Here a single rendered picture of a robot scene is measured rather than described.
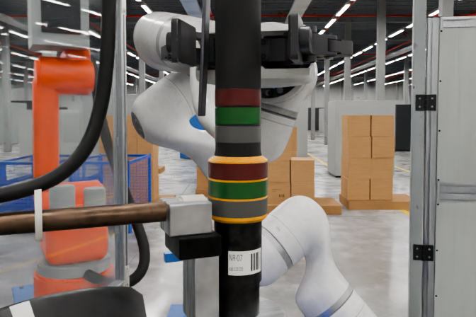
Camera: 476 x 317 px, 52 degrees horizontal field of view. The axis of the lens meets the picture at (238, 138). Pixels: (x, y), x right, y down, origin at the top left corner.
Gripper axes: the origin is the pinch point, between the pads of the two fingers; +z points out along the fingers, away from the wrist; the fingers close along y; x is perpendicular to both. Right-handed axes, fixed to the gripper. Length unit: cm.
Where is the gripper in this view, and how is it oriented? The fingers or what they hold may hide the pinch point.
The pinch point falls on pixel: (236, 39)
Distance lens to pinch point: 35.9
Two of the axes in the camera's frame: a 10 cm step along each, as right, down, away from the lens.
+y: -9.8, -0.1, 2.1
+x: 0.0, -10.0, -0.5
